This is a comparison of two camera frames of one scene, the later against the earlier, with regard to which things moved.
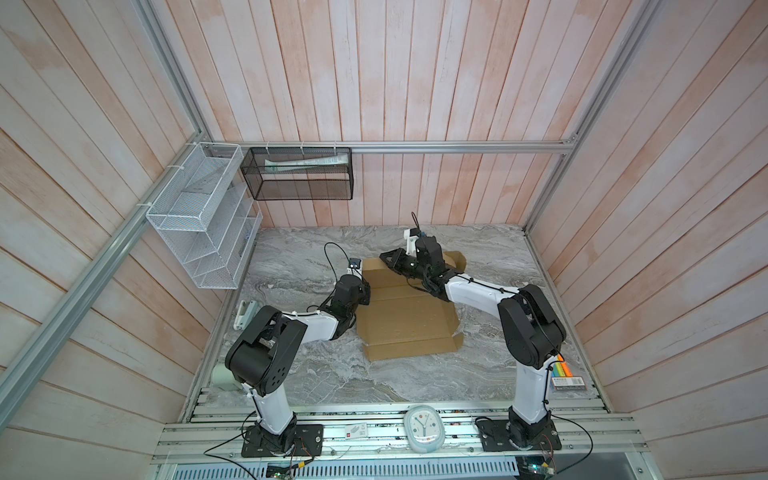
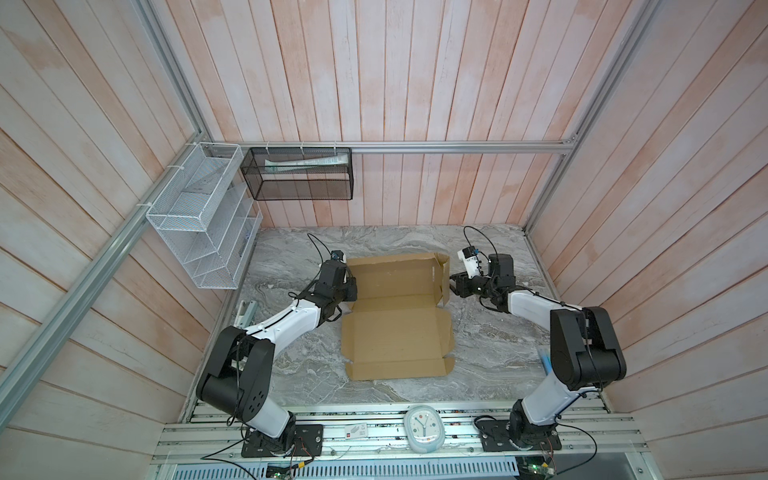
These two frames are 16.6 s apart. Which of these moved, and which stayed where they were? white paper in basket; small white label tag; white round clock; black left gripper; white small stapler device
Moved: black left gripper
Stayed: white small stapler device; small white label tag; white paper in basket; white round clock
